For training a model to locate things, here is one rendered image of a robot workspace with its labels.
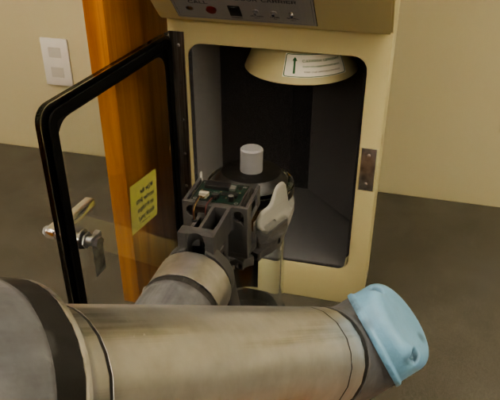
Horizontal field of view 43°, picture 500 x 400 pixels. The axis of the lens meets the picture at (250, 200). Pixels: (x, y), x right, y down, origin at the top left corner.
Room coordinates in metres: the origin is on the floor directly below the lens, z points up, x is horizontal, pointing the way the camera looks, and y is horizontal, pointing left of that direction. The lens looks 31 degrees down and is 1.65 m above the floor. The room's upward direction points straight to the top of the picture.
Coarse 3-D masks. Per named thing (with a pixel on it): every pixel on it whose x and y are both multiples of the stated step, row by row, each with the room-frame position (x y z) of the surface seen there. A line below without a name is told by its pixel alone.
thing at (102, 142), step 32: (160, 64) 0.86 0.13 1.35; (128, 96) 0.77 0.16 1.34; (160, 96) 0.85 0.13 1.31; (64, 128) 0.64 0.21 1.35; (96, 128) 0.70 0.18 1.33; (128, 128) 0.76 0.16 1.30; (160, 128) 0.85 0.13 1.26; (64, 160) 0.63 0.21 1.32; (96, 160) 0.69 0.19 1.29; (128, 160) 0.76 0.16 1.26; (160, 160) 0.84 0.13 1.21; (96, 192) 0.68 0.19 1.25; (128, 192) 0.75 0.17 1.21; (160, 192) 0.83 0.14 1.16; (96, 224) 0.67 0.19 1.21; (128, 224) 0.74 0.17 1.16; (160, 224) 0.82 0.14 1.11; (64, 256) 0.61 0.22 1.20; (128, 256) 0.73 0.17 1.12; (160, 256) 0.82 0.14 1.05; (96, 288) 0.65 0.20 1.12; (128, 288) 0.72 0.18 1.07
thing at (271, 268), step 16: (288, 176) 0.70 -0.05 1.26; (288, 192) 0.66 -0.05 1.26; (272, 256) 0.65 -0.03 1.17; (240, 272) 0.64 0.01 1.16; (256, 272) 0.64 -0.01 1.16; (272, 272) 0.65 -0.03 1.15; (240, 288) 0.64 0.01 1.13; (256, 288) 0.64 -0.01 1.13; (272, 288) 0.65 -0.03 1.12; (240, 304) 0.64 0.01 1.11; (256, 304) 0.64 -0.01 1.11; (272, 304) 0.65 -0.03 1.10
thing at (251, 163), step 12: (252, 144) 0.70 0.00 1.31; (240, 156) 0.69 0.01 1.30; (252, 156) 0.68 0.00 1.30; (228, 168) 0.69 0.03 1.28; (240, 168) 0.69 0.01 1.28; (252, 168) 0.68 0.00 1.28; (264, 168) 0.70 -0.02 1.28; (276, 168) 0.70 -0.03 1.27; (216, 180) 0.68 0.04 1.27; (228, 180) 0.67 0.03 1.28; (240, 180) 0.66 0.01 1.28; (252, 180) 0.66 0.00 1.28; (264, 180) 0.66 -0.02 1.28; (276, 180) 0.67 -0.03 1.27; (252, 192) 0.65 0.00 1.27; (264, 192) 0.65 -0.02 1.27
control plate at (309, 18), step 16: (176, 0) 0.84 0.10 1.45; (192, 0) 0.84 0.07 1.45; (208, 0) 0.83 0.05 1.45; (224, 0) 0.82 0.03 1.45; (240, 0) 0.81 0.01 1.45; (256, 0) 0.81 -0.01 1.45; (272, 0) 0.80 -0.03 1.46; (288, 0) 0.79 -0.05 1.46; (304, 0) 0.79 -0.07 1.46; (192, 16) 0.87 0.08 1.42; (208, 16) 0.86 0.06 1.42; (224, 16) 0.85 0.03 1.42; (256, 16) 0.83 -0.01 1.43; (288, 16) 0.82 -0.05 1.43; (304, 16) 0.81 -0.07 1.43
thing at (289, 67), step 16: (256, 48) 0.94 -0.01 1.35; (256, 64) 0.92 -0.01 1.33; (272, 64) 0.90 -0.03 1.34; (288, 64) 0.89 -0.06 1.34; (304, 64) 0.89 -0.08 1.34; (320, 64) 0.89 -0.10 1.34; (336, 64) 0.90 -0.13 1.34; (352, 64) 0.93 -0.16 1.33; (272, 80) 0.89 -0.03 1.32; (288, 80) 0.88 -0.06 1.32; (304, 80) 0.88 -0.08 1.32; (320, 80) 0.88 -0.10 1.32; (336, 80) 0.89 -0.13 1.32
